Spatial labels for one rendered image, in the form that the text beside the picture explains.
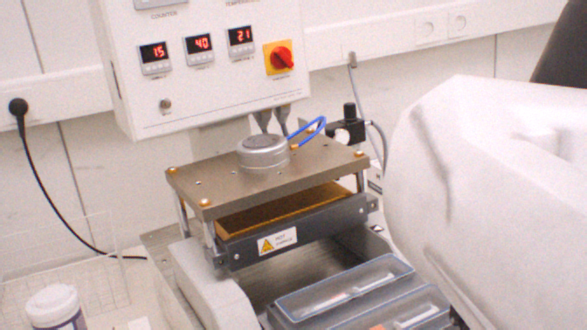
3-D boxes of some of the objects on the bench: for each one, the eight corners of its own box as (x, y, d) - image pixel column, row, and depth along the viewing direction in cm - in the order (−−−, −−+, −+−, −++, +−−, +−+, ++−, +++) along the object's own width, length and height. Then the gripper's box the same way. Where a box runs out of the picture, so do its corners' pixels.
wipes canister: (47, 354, 106) (24, 288, 101) (95, 339, 109) (75, 274, 103) (45, 384, 99) (20, 314, 93) (96, 367, 101) (75, 299, 95)
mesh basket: (7, 288, 130) (-11, 239, 125) (123, 256, 138) (110, 209, 133) (-4, 346, 111) (-26, 291, 106) (132, 305, 118) (117, 251, 113)
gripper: (446, 179, 43) (395, 347, 58) (586, 312, 34) (481, 468, 50) (520, 153, 45) (451, 320, 61) (666, 269, 37) (542, 430, 53)
